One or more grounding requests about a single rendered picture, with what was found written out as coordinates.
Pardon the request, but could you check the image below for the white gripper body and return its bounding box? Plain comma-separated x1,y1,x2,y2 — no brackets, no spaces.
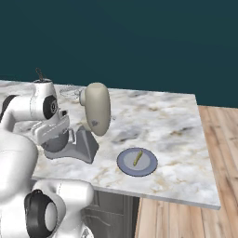
31,115,71,146

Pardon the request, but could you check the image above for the grey mixer bowl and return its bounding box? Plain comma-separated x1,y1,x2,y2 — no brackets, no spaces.
40,128,76,153

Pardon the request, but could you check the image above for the beige and grey stand mixer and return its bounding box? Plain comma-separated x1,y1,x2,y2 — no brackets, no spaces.
44,82,112,165

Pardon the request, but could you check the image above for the yellow butter stick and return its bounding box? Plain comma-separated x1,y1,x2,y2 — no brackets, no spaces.
132,150,144,167

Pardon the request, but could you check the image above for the blue-grey round plate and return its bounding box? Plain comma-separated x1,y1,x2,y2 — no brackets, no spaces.
116,147,159,178

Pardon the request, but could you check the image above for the grey island cupboard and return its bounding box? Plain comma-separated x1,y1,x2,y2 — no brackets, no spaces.
81,189,140,238

